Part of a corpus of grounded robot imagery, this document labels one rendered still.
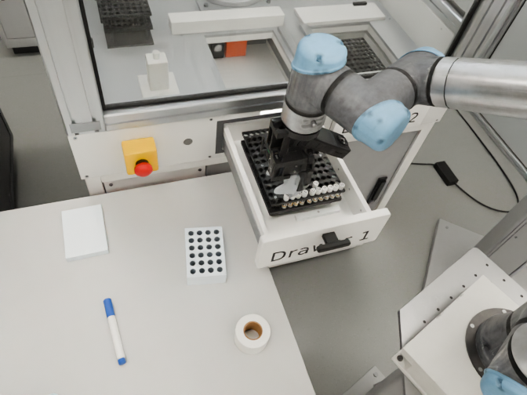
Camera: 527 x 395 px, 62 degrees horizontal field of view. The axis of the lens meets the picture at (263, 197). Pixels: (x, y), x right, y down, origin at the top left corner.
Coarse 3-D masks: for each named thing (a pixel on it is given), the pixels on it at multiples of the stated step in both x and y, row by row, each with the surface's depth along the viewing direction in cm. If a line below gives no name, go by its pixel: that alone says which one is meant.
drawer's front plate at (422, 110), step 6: (414, 108) 120; (420, 108) 121; (426, 108) 122; (414, 114) 123; (420, 114) 124; (414, 120) 125; (420, 120) 126; (336, 126) 116; (408, 126) 126; (348, 132) 120
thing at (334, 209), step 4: (324, 208) 102; (328, 208) 102; (332, 208) 102; (336, 208) 102; (304, 212) 100; (308, 212) 100; (312, 212) 100; (316, 212) 101; (320, 212) 101; (324, 212) 101; (328, 212) 101; (332, 212) 102; (336, 212) 103; (296, 216) 99; (300, 216) 99; (304, 216) 100; (308, 216) 100; (312, 216) 100; (316, 216) 101; (296, 220) 100; (300, 220) 100
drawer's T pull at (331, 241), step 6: (324, 234) 90; (330, 234) 90; (324, 240) 90; (330, 240) 89; (336, 240) 89; (342, 240) 89; (348, 240) 90; (318, 246) 88; (324, 246) 88; (330, 246) 88; (336, 246) 88; (342, 246) 89; (318, 252) 88
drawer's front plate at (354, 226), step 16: (384, 208) 93; (320, 224) 89; (336, 224) 89; (352, 224) 91; (368, 224) 93; (384, 224) 96; (272, 240) 85; (288, 240) 87; (304, 240) 90; (320, 240) 92; (352, 240) 97; (368, 240) 100; (256, 256) 91; (288, 256) 93; (304, 256) 96
